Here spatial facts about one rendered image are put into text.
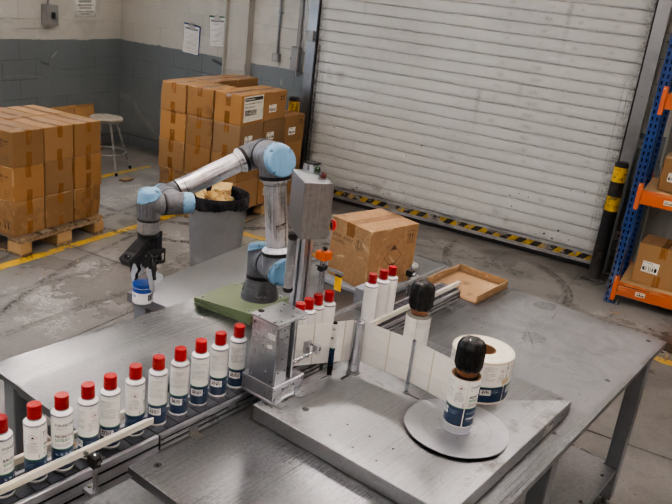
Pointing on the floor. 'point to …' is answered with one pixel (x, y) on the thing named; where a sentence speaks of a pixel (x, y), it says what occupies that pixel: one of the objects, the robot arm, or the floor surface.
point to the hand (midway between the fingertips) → (142, 288)
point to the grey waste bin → (214, 234)
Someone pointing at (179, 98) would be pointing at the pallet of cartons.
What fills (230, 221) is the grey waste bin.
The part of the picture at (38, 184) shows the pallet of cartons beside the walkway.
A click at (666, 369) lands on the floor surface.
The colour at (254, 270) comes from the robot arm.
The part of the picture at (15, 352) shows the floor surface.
